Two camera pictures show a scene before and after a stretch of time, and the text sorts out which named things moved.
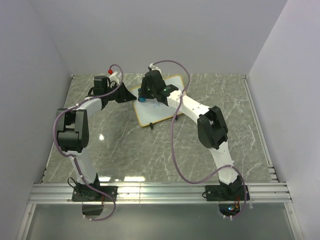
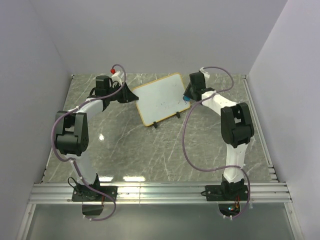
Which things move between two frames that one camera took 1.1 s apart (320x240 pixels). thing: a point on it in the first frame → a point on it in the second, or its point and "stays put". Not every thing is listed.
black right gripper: x=142 y=92 → x=186 y=93
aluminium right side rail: x=260 y=128 stays put
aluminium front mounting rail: x=259 y=192 stays put
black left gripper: x=125 y=95 stays put
